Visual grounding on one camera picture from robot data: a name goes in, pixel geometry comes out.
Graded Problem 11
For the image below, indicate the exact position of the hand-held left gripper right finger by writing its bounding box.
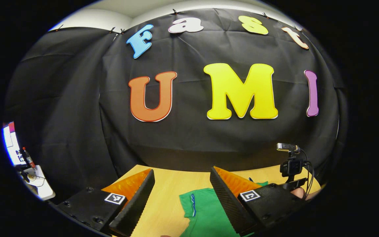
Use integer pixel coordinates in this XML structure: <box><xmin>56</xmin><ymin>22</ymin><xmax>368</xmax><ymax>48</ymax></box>
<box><xmin>210</xmin><ymin>166</ymin><xmax>308</xmax><ymax>236</ymax></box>

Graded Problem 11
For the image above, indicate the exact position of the white device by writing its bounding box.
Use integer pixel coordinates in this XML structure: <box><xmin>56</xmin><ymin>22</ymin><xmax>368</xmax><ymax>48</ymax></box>
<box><xmin>23</xmin><ymin>165</ymin><xmax>56</xmax><ymax>200</ymax></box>

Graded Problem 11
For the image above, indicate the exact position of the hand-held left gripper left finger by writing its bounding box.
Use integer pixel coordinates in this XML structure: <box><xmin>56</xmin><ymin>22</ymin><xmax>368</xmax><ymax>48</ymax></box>
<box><xmin>56</xmin><ymin>169</ymin><xmax>155</xmax><ymax>237</ymax></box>

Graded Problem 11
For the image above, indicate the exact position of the black backdrop cloth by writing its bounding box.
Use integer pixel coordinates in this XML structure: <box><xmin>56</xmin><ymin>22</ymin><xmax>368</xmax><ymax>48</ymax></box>
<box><xmin>4</xmin><ymin>8</ymin><xmax>349</xmax><ymax>203</ymax></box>

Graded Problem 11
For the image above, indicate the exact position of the bright white screen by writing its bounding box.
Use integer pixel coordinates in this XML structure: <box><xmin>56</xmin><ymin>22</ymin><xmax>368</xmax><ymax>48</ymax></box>
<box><xmin>3</xmin><ymin>122</ymin><xmax>25</xmax><ymax>166</ymax></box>

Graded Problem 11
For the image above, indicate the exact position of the green T-shirt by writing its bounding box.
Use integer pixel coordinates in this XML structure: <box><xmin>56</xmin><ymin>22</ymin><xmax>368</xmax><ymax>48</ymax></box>
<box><xmin>179</xmin><ymin>180</ymin><xmax>269</xmax><ymax>237</ymax></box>

